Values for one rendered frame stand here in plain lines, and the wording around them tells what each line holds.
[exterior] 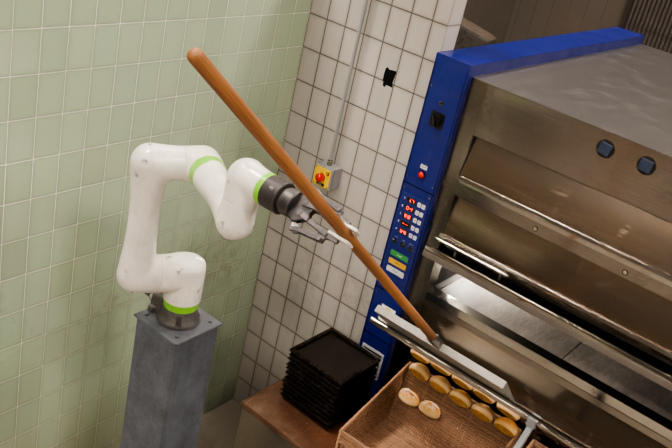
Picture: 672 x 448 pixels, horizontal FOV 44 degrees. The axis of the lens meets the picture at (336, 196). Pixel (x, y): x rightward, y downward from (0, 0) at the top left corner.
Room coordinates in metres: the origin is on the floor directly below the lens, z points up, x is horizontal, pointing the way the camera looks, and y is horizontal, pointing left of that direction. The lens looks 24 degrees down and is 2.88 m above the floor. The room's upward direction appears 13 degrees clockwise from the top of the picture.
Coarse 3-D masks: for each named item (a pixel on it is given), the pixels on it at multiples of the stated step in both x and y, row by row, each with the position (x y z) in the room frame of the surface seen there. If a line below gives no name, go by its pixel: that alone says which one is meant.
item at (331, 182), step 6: (318, 162) 3.38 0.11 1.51; (324, 162) 3.40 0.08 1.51; (318, 168) 3.36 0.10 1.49; (324, 168) 3.34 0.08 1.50; (330, 168) 3.34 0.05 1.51; (336, 168) 3.36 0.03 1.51; (324, 174) 3.34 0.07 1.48; (330, 174) 3.32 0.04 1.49; (336, 174) 3.35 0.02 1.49; (312, 180) 3.37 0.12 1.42; (324, 180) 3.34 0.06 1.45; (330, 180) 3.32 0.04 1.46; (336, 180) 3.36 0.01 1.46; (324, 186) 3.33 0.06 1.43; (330, 186) 3.33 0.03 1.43; (336, 186) 3.37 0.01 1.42
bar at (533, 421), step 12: (384, 324) 2.75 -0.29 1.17; (396, 336) 2.70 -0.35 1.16; (420, 348) 2.65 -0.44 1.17; (432, 360) 2.61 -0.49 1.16; (444, 360) 2.60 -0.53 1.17; (456, 372) 2.55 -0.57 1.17; (480, 384) 2.50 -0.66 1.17; (492, 396) 2.46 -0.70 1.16; (516, 408) 2.42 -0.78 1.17; (528, 420) 2.37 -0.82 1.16; (540, 420) 2.37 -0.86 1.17; (528, 432) 2.36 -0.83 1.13; (552, 432) 2.33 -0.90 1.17; (516, 444) 2.33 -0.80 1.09; (576, 444) 2.29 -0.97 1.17
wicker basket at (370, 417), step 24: (408, 384) 2.98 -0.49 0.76; (384, 408) 2.91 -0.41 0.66; (408, 408) 2.94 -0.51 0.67; (456, 408) 2.86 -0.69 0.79; (360, 432) 2.77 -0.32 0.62; (384, 432) 2.85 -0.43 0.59; (408, 432) 2.88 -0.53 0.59; (432, 432) 2.86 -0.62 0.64; (456, 432) 2.82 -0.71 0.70; (480, 432) 2.79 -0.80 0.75
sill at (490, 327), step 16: (432, 288) 3.10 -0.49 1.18; (448, 304) 3.01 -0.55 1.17; (464, 304) 3.03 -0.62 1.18; (464, 320) 2.96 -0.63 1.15; (480, 320) 2.93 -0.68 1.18; (496, 336) 2.88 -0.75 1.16; (512, 336) 2.87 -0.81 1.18; (528, 352) 2.80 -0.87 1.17; (544, 352) 2.80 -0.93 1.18; (560, 368) 2.73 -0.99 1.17; (576, 368) 2.74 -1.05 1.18; (576, 384) 2.68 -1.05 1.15; (592, 384) 2.66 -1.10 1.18; (608, 400) 2.61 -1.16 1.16; (624, 400) 2.60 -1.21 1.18; (640, 416) 2.54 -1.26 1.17; (656, 416) 2.55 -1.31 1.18; (656, 432) 2.51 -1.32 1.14
